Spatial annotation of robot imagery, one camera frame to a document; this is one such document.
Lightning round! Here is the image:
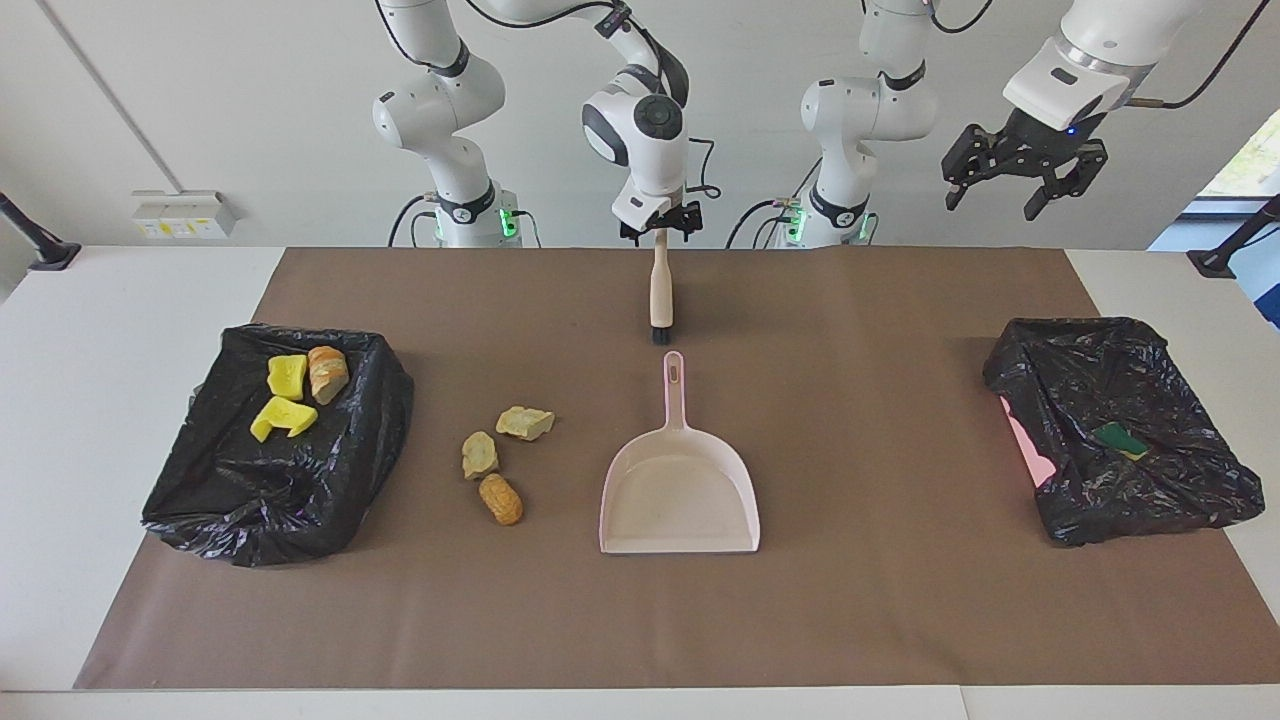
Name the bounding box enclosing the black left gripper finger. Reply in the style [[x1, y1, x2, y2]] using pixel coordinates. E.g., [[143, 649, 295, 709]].
[[1021, 140, 1110, 224], [941, 124, 1005, 212]]

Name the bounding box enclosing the beige brush with black bristles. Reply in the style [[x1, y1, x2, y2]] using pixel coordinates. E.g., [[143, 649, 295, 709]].
[[647, 228, 678, 347]]

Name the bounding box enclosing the pale angular foam chunk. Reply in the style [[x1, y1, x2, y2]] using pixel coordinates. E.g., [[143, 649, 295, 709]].
[[494, 404, 557, 443]]

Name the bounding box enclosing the beige plastic dustpan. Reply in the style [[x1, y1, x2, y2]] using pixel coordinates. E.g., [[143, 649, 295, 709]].
[[598, 350, 762, 556]]

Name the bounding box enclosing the pale oval foam chunk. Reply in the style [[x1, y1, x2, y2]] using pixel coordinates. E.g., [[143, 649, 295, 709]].
[[460, 430, 501, 482]]

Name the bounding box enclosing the brown oval cork-like chunk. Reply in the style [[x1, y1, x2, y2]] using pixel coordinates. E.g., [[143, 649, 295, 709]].
[[477, 472, 525, 528]]

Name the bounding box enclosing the pale orange-tinted foam chunk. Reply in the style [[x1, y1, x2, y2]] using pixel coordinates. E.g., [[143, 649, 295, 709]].
[[306, 345, 351, 407]]

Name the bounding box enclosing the yellow sponge chunk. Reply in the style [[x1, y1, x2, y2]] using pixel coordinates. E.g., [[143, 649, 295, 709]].
[[266, 353, 310, 403]]

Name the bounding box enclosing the boot-shaped green yellow sponge piece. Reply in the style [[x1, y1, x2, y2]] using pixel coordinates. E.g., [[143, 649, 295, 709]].
[[249, 395, 320, 444]]

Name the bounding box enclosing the pink plastic bin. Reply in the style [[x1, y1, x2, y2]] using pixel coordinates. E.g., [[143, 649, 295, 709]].
[[1000, 394, 1058, 490]]

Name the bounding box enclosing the black trash bag over pink bin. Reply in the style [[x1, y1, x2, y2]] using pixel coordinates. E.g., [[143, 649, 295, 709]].
[[982, 316, 1267, 547]]

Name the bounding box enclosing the black trash bag lined bin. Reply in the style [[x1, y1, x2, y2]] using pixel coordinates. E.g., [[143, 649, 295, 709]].
[[141, 322, 416, 569]]

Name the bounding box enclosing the window with greenery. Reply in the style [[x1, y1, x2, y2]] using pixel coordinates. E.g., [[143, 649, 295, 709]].
[[1195, 108, 1280, 201]]

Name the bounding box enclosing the green and yellow sponge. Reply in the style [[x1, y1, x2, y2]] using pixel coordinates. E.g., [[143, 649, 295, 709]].
[[1089, 421, 1151, 463]]

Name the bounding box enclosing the brown paper table mat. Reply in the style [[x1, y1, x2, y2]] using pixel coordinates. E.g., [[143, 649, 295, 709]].
[[75, 247, 1280, 691]]

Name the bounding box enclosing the black left base cable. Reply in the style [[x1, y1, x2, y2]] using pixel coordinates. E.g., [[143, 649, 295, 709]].
[[726, 164, 813, 250]]

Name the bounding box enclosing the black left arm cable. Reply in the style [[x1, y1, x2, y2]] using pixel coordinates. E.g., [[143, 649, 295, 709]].
[[925, 0, 1273, 111]]

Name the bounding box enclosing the white wall electrical box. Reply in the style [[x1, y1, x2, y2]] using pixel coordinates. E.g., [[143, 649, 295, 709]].
[[131, 189, 242, 242]]

